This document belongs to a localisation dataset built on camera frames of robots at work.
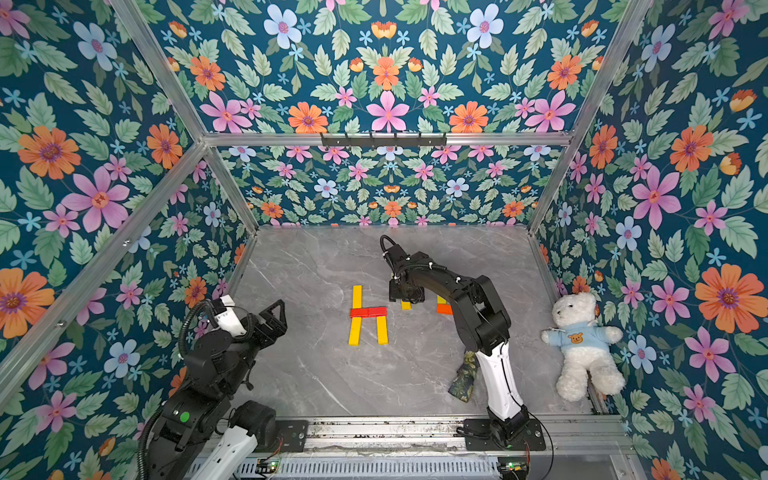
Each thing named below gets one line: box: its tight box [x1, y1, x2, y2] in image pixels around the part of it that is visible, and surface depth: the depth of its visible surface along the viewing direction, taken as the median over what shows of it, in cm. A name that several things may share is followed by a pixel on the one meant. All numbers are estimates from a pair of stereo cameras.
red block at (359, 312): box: [350, 308, 369, 318], surface depth 97 cm
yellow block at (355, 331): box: [348, 317, 363, 347], surface depth 93 cm
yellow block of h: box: [352, 285, 363, 309], surface depth 101 cm
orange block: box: [436, 304, 453, 315], surface depth 98 cm
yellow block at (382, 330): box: [376, 316, 389, 345], surface depth 93 cm
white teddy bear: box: [541, 292, 626, 402], surface depth 83 cm
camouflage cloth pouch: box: [448, 351, 480, 403], surface depth 82 cm
